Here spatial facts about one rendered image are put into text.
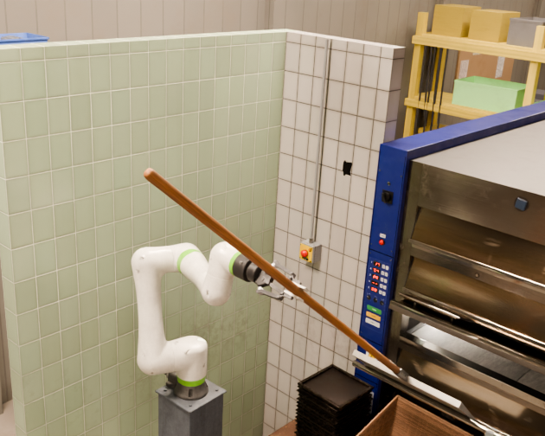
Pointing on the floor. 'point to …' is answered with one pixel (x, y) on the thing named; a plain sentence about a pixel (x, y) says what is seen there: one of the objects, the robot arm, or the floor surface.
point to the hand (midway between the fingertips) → (296, 291)
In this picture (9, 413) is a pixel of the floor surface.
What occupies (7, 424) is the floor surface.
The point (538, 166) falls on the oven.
